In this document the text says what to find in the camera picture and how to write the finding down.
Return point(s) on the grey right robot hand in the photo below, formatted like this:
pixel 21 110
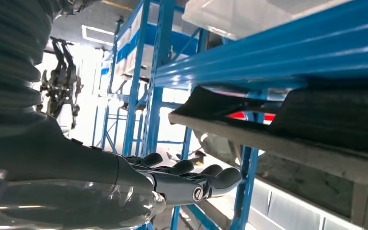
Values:
pixel 76 165

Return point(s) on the blue metal shelf rack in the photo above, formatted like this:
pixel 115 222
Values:
pixel 136 79
pixel 266 57

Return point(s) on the dark mechanical assembly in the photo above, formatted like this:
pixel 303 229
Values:
pixel 61 82

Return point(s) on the white car with red stripe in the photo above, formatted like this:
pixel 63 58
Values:
pixel 298 184

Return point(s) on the white plastic storage bin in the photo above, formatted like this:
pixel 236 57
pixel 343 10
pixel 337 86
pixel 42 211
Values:
pixel 250 16

